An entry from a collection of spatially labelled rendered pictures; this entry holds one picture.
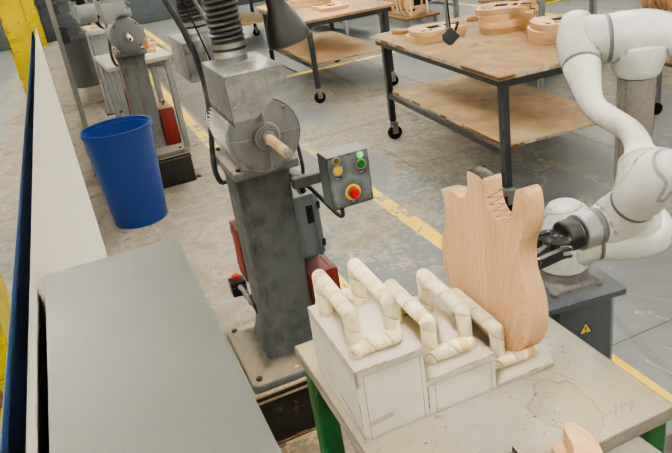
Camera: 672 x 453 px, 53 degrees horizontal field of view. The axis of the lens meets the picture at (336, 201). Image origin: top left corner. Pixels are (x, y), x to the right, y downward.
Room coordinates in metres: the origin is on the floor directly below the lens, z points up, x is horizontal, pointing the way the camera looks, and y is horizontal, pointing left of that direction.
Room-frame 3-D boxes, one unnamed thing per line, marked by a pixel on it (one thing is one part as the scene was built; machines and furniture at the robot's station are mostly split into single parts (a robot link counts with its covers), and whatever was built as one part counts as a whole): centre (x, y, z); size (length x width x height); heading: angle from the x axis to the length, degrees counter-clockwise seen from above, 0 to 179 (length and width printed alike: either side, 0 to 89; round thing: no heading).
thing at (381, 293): (1.19, -0.04, 1.20); 0.20 x 0.03 x 0.03; 18
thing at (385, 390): (1.18, -0.01, 1.02); 0.27 x 0.15 x 0.17; 19
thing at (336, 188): (2.30, 0.00, 0.99); 0.24 x 0.21 x 0.26; 19
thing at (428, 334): (1.13, -0.15, 1.07); 0.03 x 0.03 x 0.09
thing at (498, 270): (1.27, -0.31, 1.17); 0.35 x 0.04 x 0.40; 18
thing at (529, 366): (1.27, -0.30, 0.94); 0.27 x 0.15 x 0.01; 19
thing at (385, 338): (1.08, -0.04, 1.12); 0.11 x 0.03 x 0.03; 109
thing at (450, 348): (1.13, -0.19, 1.04); 0.11 x 0.03 x 0.03; 109
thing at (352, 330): (1.08, 0.01, 1.15); 0.03 x 0.03 x 0.09
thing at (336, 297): (1.16, 0.03, 1.20); 0.20 x 0.03 x 0.03; 18
